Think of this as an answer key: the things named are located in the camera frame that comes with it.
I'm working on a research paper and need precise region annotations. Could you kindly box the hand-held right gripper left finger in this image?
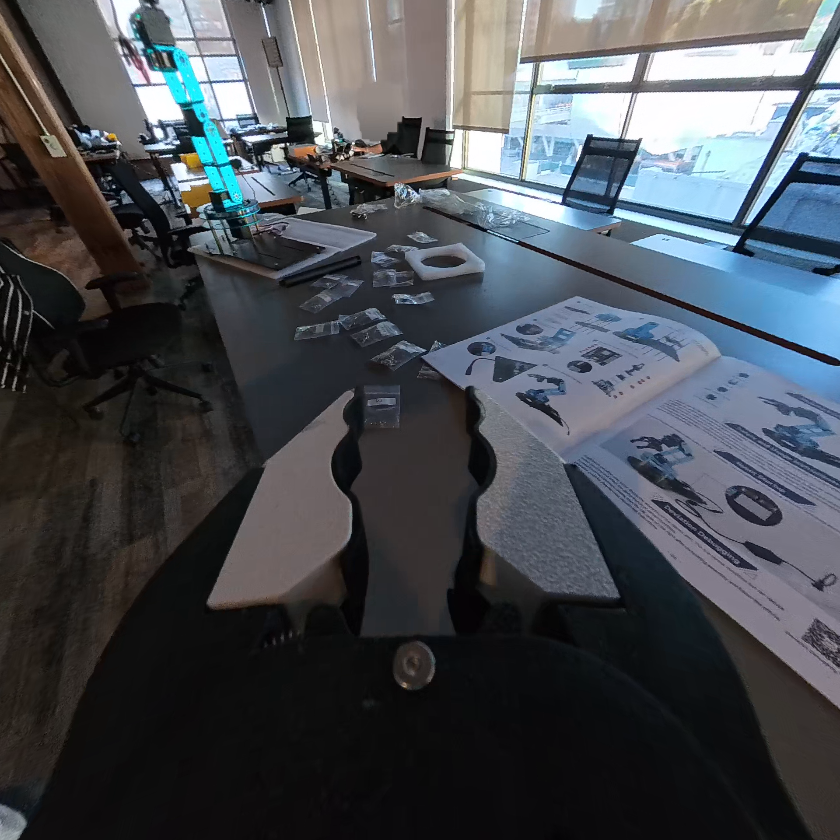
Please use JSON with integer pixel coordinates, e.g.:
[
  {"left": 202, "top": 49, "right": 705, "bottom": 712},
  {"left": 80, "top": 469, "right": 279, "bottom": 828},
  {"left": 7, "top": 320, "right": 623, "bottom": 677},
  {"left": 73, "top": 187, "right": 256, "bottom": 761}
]
[{"left": 205, "top": 389, "right": 370, "bottom": 636}]

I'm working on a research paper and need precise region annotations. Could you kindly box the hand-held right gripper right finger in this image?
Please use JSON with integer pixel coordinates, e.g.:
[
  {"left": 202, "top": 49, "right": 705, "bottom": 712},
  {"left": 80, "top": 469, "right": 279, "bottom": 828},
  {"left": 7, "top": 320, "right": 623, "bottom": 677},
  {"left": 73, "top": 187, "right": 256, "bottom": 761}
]
[{"left": 448, "top": 386, "right": 622, "bottom": 636}]

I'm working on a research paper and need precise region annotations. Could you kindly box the small clear screw pouch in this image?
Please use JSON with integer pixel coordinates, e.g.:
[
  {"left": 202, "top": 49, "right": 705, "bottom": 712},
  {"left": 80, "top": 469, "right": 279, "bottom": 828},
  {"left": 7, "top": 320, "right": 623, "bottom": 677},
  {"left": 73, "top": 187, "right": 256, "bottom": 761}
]
[{"left": 363, "top": 385, "right": 401, "bottom": 431}]

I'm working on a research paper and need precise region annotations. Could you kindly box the dark work desk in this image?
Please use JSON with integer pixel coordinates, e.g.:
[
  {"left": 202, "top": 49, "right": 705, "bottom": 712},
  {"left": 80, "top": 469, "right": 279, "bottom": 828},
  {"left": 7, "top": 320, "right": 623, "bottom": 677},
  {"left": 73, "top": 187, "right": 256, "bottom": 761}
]
[{"left": 194, "top": 205, "right": 840, "bottom": 840}]

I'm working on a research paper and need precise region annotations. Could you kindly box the adjoining dark desk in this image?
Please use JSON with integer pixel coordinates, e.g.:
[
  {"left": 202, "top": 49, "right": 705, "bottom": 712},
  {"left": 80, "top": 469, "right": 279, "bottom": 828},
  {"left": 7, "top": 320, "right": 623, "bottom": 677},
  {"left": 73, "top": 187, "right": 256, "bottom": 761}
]
[{"left": 425, "top": 187, "right": 840, "bottom": 365}]

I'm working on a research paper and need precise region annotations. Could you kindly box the dark office desk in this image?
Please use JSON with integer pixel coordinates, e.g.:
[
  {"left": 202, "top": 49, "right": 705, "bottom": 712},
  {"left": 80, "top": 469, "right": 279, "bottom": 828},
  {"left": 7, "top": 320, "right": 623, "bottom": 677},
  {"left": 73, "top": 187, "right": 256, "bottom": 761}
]
[
  {"left": 289, "top": 147, "right": 463, "bottom": 204},
  {"left": 169, "top": 161, "right": 306, "bottom": 217}
]

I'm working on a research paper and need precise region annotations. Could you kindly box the printed instruction manual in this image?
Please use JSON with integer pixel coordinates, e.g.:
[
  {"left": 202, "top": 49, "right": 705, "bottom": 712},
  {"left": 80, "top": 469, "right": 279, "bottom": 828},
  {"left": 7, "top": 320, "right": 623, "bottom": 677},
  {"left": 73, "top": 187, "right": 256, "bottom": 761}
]
[{"left": 423, "top": 295, "right": 840, "bottom": 710}]

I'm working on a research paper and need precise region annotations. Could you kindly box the scatter of clear screw bags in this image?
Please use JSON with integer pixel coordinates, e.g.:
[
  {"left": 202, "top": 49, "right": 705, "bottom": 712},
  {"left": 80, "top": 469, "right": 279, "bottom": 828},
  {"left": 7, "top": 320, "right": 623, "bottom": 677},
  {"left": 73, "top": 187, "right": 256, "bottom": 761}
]
[{"left": 293, "top": 231, "right": 447, "bottom": 382}]

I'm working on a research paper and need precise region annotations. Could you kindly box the black office chair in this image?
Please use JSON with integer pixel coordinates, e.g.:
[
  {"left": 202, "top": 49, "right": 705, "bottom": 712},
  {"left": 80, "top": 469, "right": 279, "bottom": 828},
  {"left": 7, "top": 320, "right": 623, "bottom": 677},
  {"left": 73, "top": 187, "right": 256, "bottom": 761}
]
[
  {"left": 108, "top": 161, "right": 211, "bottom": 309},
  {"left": 0, "top": 238, "right": 214, "bottom": 447}
]

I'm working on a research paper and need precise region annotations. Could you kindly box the black screwdriver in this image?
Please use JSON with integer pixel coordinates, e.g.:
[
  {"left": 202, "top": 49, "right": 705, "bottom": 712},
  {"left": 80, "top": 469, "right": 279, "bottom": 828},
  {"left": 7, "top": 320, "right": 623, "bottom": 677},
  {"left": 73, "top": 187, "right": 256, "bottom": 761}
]
[{"left": 279, "top": 255, "right": 362, "bottom": 287}]

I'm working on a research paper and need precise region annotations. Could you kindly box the white foam sheet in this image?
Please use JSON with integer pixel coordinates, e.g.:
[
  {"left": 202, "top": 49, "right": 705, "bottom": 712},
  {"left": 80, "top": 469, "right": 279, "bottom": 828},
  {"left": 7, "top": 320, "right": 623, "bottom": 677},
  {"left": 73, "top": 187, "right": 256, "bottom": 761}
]
[{"left": 189, "top": 217, "right": 378, "bottom": 280}]

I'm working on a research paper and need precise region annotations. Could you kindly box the crumpled clear plastic wrap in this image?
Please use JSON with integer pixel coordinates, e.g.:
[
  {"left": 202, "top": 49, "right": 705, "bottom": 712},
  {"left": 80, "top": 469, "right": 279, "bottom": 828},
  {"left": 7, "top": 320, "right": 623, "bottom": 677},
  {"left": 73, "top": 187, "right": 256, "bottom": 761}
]
[{"left": 392, "top": 184, "right": 529, "bottom": 229}]

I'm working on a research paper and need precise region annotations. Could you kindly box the striped cloth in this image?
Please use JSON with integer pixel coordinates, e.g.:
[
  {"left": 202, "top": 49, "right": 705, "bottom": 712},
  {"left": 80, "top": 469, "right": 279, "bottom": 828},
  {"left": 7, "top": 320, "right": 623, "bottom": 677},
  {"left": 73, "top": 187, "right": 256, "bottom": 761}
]
[{"left": 0, "top": 266, "right": 35, "bottom": 395}]

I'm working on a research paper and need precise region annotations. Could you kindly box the yellow storage bin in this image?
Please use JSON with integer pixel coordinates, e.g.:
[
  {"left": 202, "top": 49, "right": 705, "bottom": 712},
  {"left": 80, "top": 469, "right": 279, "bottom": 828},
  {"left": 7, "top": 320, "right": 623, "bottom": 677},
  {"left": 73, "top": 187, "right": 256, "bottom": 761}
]
[{"left": 178, "top": 152, "right": 217, "bottom": 210}]

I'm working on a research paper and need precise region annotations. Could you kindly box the black mesh chair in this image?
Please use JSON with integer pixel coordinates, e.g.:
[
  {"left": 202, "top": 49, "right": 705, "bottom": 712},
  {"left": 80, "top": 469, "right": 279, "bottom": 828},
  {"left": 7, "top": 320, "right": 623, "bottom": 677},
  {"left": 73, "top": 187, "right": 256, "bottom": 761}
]
[
  {"left": 731, "top": 152, "right": 840, "bottom": 277},
  {"left": 561, "top": 134, "right": 644, "bottom": 216}
]

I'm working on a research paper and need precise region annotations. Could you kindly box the wooden pillar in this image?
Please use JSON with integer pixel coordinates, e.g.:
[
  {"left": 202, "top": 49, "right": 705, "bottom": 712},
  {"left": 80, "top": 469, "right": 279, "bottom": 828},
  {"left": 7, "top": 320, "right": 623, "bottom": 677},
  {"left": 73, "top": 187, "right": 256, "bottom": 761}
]
[{"left": 0, "top": 0, "right": 148, "bottom": 280}]

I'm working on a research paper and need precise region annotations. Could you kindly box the beige roller blind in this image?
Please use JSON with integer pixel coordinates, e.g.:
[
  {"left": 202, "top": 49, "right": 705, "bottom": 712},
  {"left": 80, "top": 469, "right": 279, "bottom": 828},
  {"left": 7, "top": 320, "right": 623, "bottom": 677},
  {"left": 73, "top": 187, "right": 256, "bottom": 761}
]
[
  {"left": 520, "top": 0, "right": 829, "bottom": 64},
  {"left": 451, "top": 0, "right": 526, "bottom": 134}
]

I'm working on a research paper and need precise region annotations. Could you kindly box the white foam ring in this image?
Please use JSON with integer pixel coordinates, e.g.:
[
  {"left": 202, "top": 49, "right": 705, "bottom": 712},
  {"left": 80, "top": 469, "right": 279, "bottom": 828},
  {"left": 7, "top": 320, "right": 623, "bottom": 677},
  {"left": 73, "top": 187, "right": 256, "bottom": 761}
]
[{"left": 405, "top": 243, "right": 487, "bottom": 283}]

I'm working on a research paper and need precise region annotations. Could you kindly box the large window wall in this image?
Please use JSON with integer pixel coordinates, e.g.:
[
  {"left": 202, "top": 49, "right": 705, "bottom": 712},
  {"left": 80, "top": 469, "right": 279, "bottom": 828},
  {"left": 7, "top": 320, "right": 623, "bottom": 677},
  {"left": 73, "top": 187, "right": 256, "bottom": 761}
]
[{"left": 459, "top": 0, "right": 840, "bottom": 227}]

